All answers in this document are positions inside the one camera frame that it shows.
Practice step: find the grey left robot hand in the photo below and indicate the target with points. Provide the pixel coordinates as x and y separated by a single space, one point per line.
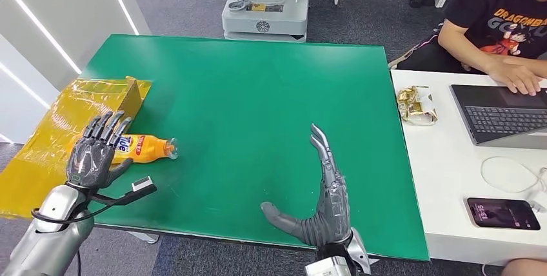
92 158

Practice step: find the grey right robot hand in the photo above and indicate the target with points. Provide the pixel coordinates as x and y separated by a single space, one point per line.
333 210

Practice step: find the orange plastic bottle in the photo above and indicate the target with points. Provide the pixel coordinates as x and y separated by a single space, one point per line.
145 148

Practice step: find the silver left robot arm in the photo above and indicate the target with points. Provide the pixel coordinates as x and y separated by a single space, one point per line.
51 240

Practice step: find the white robot base machine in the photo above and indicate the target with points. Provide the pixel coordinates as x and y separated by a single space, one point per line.
267 17

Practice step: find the person's right forearm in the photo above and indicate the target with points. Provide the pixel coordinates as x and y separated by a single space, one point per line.
461 45

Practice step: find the yellow taped cardboard box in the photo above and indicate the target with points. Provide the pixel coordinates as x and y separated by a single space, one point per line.
47 146

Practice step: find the white desk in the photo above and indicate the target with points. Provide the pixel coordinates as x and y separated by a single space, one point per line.
444 171

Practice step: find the gold snack wrapper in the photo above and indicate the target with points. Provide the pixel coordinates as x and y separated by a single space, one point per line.
414 106

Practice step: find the green table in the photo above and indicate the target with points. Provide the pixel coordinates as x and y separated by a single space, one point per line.
256 94

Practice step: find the black smartphone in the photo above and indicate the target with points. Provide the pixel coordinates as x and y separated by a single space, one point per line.
502 214

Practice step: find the grey laptop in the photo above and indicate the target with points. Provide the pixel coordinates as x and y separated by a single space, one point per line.
500 116

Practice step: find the person's knee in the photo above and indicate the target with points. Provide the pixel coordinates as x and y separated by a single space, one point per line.
527 269

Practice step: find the white charger adapter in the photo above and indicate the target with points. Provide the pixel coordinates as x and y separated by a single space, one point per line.
537 205

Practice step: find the person's right hand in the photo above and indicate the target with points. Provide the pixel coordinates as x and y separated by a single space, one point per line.
515 77

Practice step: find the person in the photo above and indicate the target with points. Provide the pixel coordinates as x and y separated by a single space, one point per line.
491 5

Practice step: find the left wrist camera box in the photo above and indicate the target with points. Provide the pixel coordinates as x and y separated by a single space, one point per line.
142 183

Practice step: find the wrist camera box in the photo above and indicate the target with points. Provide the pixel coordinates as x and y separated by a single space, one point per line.
142 183
327 267

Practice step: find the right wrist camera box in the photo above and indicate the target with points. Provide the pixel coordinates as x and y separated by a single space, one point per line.
327 267

